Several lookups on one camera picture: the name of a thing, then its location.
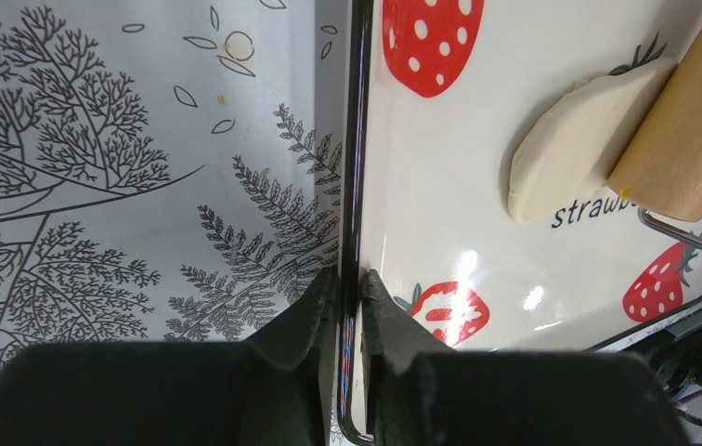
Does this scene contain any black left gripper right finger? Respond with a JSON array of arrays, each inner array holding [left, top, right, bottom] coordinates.
[[360, 270, 689, 445]]

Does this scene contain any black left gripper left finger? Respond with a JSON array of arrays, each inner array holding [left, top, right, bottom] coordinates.
[[0, 267, 338, 445]]

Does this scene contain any small dough ball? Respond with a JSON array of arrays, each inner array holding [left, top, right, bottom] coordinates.
[[507, 58, 677, 223]]

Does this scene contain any strawberry pattern rectangular tray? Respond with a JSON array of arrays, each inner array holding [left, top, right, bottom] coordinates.
[[335, 0, 702, 446]]

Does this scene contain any wooden dough roller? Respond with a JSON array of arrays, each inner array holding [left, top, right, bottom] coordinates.
[[607, 28, 702, 250]]

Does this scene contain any floral table mat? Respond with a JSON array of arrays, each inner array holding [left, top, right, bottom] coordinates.
[[0, 1, 350, 373]]

